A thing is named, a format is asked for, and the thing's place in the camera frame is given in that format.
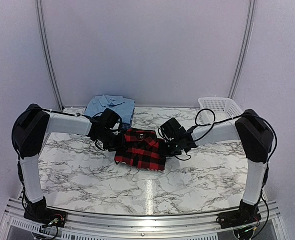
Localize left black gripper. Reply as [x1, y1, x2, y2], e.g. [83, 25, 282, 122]
[96, 129, 128, 152]

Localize red black plaid shirt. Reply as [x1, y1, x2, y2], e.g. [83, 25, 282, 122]
[114, 128, 166, 171]

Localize white plastic basket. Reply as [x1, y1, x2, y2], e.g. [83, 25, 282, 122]
[193, 97, 244, 146]

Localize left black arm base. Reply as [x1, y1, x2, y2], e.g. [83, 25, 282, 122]
[22, 197, 67, 228]

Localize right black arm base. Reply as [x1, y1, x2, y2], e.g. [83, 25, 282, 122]
[216, 200, 262, 229]

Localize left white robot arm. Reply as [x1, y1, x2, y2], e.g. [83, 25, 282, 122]
[11, 104, 123, 223]

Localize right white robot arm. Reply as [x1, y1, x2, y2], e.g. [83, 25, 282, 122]
[160, 109, 278, 224]

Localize blue checked folded shirt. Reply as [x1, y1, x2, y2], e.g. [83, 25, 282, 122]
[117, 122, 132, 131]

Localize light blue folded shirt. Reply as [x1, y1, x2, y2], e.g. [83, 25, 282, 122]
[84, 95, 136, 125]

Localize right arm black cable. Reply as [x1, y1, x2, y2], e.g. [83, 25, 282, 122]
[157, 107, 280, 226]

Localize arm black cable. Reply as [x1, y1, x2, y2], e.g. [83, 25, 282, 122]
[157, 107, 280, 226]
[10, 107, 125, 211]

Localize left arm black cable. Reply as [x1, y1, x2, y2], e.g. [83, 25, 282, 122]
[10, 107, 125, 211]

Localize aluminium front rail frame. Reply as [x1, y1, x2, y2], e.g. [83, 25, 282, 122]
[0, 198, 289, 240]

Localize left aluminium corner post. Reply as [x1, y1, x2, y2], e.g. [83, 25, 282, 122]
[34, 0, 65, 111]

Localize aluminium corner post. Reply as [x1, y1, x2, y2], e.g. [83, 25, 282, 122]
[34, 0, 65, 111]
[228, 0, 257, 99]

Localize right aluminium corner post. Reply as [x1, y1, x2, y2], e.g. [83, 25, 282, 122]
[228, 0, 257, 99]

